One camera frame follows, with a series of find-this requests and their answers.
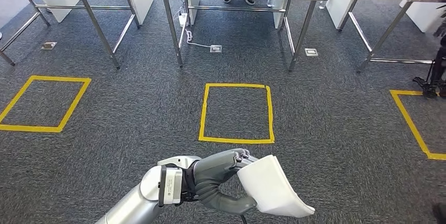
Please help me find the yellow floor tape square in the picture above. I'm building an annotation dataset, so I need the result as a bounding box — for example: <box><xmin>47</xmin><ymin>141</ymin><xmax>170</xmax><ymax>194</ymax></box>
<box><xmin>0</xmin><ymin>75</ymin><xmax>92</xmax><ymax>134</ymax></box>
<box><xmin>389</xmin><ymin>90</ymin><xmax>446</xmax><ymax>161</ymax></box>
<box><xmin>198</xmin><ymin>83</ymin><xmax>275</xmax><ymax>145</ymax></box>

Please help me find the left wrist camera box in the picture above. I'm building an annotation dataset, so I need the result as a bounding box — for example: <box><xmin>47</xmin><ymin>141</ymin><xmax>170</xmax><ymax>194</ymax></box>
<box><xmin>157</xmin><ymin>165</ymin><xmax>184</xmax><ymax>207</ymax></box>

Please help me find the white power cable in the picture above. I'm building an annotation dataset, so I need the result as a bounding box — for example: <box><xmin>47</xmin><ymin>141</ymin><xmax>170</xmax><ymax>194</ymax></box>
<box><xmin>185</xmin><ymin>29</ymin><xmax>211</xmax><ymax>48</ymax></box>

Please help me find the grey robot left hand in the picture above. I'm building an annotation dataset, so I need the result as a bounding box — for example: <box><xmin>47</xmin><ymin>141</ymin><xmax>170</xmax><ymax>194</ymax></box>
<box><xmin>192</xmin><ymin>148</ymin><xmax>260</xmax><ymax>216</ymax></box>

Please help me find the white curved plastic part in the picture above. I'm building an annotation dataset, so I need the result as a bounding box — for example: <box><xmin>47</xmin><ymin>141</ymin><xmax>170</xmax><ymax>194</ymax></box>
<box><xmin>237</xmin><ymin>155</ymin><xmax>316</xmax><ymax>218</ymax></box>

